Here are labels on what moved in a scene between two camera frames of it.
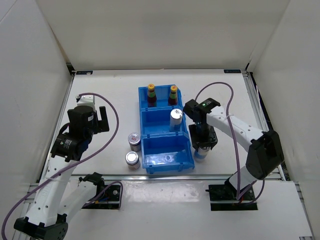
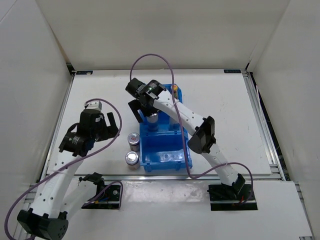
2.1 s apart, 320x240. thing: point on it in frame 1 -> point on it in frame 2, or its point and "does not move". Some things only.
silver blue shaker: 176,116 does not move
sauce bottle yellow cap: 173,98 does not move
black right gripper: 212,138 -> 135,105
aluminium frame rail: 265,119 does not move
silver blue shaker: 200,154 -> 153,124
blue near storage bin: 166,151 does not move
